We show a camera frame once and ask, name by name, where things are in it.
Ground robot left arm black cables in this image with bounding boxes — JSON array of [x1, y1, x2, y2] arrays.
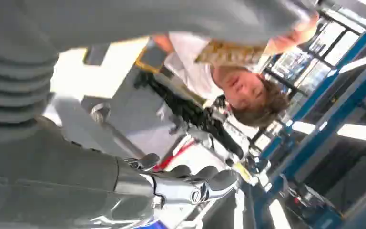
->
[[134, 70, 245, 160]]

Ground red cable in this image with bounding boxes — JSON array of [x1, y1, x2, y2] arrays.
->
[[153, 140, 197, 171]]

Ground chrome metal rod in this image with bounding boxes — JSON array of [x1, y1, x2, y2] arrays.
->
[[90, 104, 146, 159]]

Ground ribbed grey right arm sleeve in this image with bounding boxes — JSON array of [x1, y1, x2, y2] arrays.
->
[[0, 47, 60, 147]]

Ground yellow tape frame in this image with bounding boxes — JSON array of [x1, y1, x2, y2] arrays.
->
[[135, 40, 168, 74]]

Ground blue steel frame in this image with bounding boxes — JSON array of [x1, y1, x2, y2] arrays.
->
[[252, 16, 366, 229]]

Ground person's hand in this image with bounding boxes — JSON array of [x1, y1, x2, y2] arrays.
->
[[265, 12, 320, 55]]

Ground dark grey square panel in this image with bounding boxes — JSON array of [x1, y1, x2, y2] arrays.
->
[[83, 43, 111, 66]]

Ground person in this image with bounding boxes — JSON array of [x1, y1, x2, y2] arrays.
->
[[151, 12, 320, 129]]

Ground white strip light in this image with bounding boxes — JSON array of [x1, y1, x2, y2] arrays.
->
[[292, 121, 366, 146]]

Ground black window frame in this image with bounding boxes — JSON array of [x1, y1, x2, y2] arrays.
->
[[262, 6, 366, 95]]

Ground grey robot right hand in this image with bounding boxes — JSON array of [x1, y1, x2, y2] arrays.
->
[[0, 0, 317, 229]]

